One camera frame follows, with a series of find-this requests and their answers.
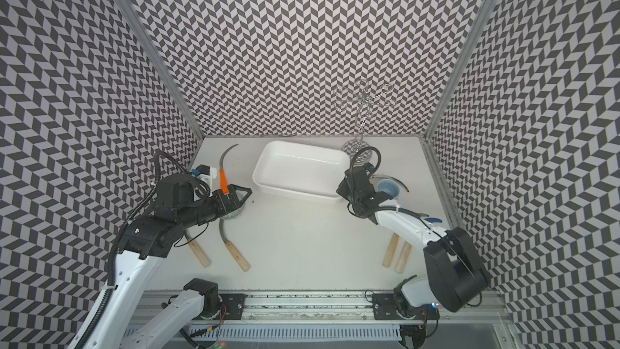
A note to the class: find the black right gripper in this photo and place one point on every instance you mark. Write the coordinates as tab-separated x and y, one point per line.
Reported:
341	191

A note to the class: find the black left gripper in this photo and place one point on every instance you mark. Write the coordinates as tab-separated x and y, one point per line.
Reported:
234	198

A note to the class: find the light blue mug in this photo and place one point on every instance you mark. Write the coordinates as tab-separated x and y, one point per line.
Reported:
390	187

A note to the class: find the white plastic storage box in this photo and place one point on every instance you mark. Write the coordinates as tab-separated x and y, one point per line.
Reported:
301	171

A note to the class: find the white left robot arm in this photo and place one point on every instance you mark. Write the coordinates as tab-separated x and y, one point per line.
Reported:
128	277

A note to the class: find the orange collar sickle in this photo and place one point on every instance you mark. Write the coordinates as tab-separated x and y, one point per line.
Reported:
223	179

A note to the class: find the clear glass cup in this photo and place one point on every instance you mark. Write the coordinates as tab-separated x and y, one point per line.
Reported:
235	213

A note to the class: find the sickle near chrome stand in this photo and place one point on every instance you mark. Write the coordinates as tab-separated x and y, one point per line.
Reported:
394	179

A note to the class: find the blue blade sickle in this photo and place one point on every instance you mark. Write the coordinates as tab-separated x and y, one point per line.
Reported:
404	254

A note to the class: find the wooden handle sickle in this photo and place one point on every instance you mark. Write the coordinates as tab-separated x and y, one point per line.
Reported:
197	251
232	249

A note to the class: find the wooden handle sickle far left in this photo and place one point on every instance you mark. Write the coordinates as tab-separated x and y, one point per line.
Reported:
197	251

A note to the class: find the chrome wire stand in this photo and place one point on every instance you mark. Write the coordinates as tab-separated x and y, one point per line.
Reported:
366	100

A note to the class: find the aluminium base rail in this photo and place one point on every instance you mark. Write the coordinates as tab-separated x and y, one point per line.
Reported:
323	316

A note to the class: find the aluminium corner post left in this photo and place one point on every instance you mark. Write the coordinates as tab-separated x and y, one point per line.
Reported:
133	20

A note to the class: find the aluminium corner post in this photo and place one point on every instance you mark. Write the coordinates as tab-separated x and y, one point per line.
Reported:
133	20
480	22

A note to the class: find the aluminium corner post right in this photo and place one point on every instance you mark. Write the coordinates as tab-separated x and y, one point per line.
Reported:
480	22

